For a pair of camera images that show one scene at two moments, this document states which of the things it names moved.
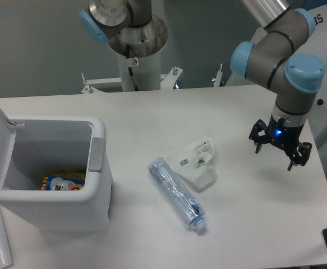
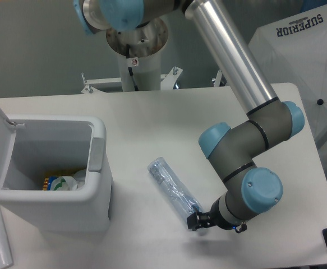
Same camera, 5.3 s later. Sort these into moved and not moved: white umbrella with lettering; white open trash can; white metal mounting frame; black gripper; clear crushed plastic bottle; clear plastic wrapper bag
Moved: clear plastic wrapper bag; black gripper
Not moved: white open trash can; white metal mounting frame; white umbrella with lettering; clear crushed plastic bottle
